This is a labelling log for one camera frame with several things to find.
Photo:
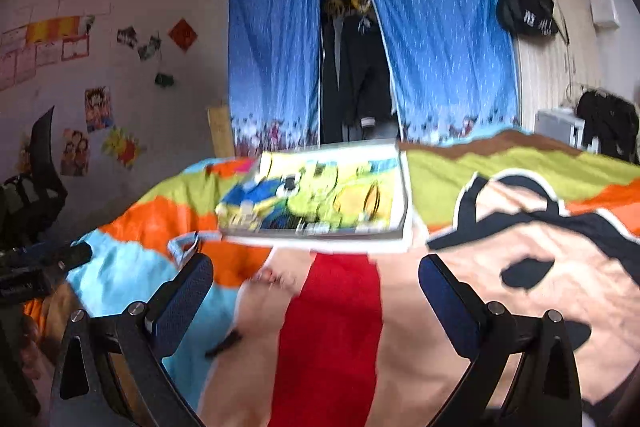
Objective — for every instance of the colourful cartoon bed sheet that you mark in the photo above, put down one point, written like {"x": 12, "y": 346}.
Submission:
{"x": 306, "y": 336}

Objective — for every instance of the wooden cabinet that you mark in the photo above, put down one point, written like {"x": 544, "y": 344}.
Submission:
{"x": 219, "y": 122}

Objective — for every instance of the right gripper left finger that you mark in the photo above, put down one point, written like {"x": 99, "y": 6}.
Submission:
{"x": 172, "y": 308}

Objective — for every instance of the black hanging tote bag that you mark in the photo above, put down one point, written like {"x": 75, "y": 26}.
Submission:
{"x": 531, "y": 18}

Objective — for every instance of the light blue smart watch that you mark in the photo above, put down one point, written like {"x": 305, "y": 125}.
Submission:
{"x": 184, "y": 246}

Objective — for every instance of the cartoon boy poster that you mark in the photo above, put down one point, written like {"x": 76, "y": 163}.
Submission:
{"x": 98, "y": 109}

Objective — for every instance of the black clothes on rack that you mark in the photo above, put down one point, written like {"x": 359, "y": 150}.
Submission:
{"x": 613, "y": 121}

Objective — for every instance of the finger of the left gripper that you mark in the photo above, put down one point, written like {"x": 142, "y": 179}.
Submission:
{"x": 63, "y": 258}

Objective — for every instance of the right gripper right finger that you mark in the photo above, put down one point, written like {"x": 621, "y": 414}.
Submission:
{"x": 458, "y": 309}

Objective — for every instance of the red diamond wall paper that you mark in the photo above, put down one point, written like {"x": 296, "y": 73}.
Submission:
{"x": 183, "y": 35}

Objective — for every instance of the white tray with frog picture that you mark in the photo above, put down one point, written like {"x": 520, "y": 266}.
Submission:
{"x": 356, "y": 190}

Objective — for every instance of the dark clothes in wardrobe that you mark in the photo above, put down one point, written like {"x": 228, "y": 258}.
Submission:
{"x": 356, "y": 101}

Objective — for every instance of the white box by wall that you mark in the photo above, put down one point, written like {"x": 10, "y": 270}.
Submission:
{"x": 560, "y": 125}

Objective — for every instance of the white hanging paper bag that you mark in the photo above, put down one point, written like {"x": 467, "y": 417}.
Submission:
{"x": 604, "y": 14}

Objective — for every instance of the family drawing poster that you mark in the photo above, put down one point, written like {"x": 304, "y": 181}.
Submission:
{"x": 76, "y": 153}

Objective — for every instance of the black office chair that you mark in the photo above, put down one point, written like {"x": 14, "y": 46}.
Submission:
{"x": 32, "y": 201}

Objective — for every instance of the photos on wall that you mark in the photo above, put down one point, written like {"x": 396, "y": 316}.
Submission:
{"x": 146, "y": 50}

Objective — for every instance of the small green hanging pouch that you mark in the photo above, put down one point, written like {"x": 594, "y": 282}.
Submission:
{"x": 163, "y": 78}

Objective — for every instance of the certificates on wall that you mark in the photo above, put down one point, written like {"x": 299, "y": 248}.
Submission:
{"x": 41, "y": 35}

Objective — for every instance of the blue dotted wardrobe curtain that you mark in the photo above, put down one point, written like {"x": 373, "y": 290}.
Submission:
{"x": 311, "y": 72}

